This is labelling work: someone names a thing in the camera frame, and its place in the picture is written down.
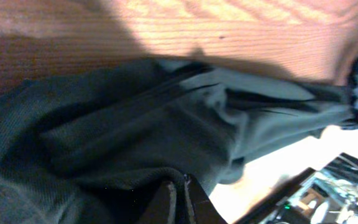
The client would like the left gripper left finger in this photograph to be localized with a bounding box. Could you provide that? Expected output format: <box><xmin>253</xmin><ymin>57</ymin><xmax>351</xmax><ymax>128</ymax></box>
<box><xmin>138</xmin><ymin>181</ymin><xmax>177</xmax><ymax>224</ymax></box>

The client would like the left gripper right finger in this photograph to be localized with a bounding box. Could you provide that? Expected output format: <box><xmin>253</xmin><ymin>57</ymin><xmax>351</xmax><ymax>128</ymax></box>
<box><xmin>184</xmin><ymin>174</ymin><xmax>227</xmax><ymax>224</ymax></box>

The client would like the black Hydrogen t-shirt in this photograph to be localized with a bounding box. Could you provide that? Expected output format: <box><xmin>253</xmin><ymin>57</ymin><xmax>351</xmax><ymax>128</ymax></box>
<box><xmin>0</xmin><ymin>60</ymin><xmax>353</xmax><ymax>223</ymax></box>

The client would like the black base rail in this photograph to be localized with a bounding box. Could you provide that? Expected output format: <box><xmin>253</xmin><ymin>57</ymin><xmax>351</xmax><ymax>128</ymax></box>
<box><xmin>238</xmin><ymin>153</ymin><xmax>358</xmax><ymax>224</ymax></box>

